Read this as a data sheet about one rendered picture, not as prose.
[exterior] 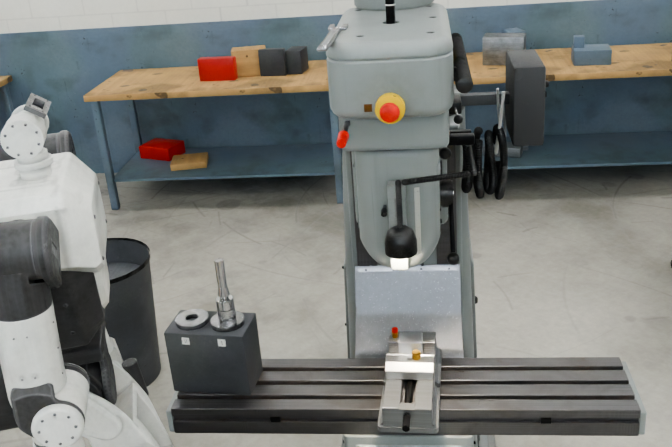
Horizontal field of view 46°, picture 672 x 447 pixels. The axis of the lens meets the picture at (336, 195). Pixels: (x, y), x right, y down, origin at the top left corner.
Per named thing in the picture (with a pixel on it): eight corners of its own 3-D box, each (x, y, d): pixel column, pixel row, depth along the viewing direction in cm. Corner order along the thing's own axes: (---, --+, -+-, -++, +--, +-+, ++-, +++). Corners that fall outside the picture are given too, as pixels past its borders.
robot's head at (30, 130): (8, 175, 128) (-5, 123, 125) (16, 155, 138) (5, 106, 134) (50, 169, 130) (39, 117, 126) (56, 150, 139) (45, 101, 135)
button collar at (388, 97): (405, 123, 159) (404, 94, 157) (375, 124, 160) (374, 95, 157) (405, 120, 161) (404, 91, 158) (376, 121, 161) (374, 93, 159)
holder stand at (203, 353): (250, 396, 211) (242, 332, 203) (173, 391, 215) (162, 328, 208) (263, 370, 222) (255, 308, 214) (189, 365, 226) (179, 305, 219)
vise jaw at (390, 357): (434, 380, 200) (433, 367, 198) (385, 379, 202) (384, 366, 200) (434, 366, 205) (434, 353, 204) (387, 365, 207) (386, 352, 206)
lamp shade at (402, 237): (389, 261, 172) (387, 235, 170) (381, 247, 179) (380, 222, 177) (421, 256, 173) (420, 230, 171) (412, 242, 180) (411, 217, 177)
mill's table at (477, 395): (648, 436, 197) (650, 410, 194) (166, 433, 211) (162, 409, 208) (625, 380, 218) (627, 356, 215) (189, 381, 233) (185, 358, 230)
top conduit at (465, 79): (473, 93, 160) (473, 76, 159) (452, 94, 161) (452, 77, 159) (462, 45, 201) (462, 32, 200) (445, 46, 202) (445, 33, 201)
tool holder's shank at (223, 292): (219, 302, 206) (214, 264, 201) (217, 296, 208) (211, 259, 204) (231, 299, 207) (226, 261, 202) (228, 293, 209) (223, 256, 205)
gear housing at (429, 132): (451, 149, 172) (450, 105, 168) (339, 153, 175) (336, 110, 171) (446, 106, 203) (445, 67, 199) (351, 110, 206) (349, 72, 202)
